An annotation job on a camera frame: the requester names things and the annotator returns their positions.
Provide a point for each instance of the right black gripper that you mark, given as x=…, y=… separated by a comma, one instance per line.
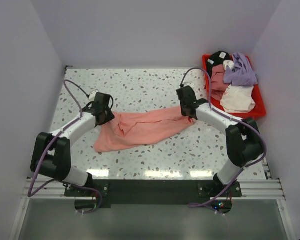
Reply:
x=183, y=114

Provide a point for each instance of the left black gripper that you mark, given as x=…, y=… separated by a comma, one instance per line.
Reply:
x=110, y=117

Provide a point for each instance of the salmon pink t shirt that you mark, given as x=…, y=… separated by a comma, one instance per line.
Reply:
x=129, y=130

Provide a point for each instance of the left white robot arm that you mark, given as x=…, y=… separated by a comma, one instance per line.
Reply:
x=52, y=151

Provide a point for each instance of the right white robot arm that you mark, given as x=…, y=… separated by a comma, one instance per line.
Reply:
x=244, y=144

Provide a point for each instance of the dusty rose t shirt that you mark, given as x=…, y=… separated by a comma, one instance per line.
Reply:
x=218, y=86

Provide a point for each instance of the white t shirt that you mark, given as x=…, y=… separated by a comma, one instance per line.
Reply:
x=238, y=99

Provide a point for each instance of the black t shirt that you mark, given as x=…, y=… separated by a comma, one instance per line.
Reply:
x=216, y=59

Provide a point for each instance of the lavender t shirt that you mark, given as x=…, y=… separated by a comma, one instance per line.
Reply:
x=241, y=74

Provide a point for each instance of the red plastic bin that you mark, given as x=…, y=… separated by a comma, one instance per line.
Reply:
x=259, y=110

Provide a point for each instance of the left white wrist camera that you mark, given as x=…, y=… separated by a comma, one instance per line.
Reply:
x=92, y=95

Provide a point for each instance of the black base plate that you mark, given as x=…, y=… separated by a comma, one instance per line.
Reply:
x=192, y=193

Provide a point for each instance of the aluminium frame rail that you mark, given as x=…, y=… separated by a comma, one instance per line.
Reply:
x=260, y=214

